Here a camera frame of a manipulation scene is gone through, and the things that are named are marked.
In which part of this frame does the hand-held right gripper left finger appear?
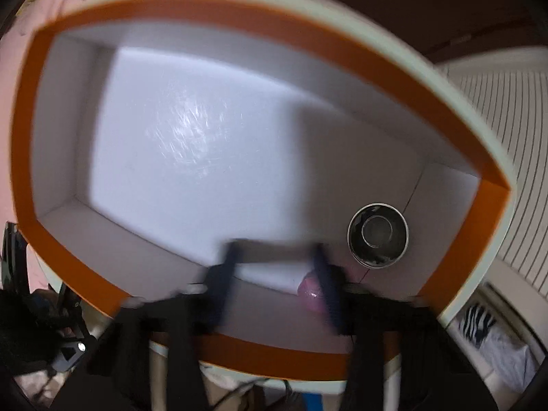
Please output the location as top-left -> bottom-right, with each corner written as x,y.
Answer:
51,240 -> 240,411

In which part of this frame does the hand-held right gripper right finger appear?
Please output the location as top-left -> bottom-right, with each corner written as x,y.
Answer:
310,244 -> 499,411

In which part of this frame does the pink heart-shaped case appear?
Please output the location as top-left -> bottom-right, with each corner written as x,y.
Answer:
297,272 -> 328,315

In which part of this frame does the round metal tin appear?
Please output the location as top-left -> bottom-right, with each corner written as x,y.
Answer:
347,202 -> 409,269

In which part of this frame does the black white striped cloth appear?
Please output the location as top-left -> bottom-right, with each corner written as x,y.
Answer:
460,302 -> 497,345

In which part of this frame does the white slatted panel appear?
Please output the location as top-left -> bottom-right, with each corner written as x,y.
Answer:
437,49 -> 548,283

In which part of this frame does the dark brown door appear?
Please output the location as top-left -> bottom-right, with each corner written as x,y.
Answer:
248,0 -> 548,67

